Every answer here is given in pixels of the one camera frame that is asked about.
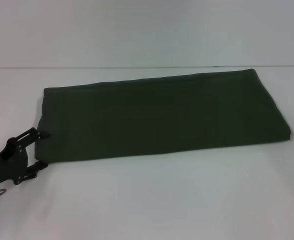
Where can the dark green shirt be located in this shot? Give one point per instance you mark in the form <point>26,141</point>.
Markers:
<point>161,112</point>

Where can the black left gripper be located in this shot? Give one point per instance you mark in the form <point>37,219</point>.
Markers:
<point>9,160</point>

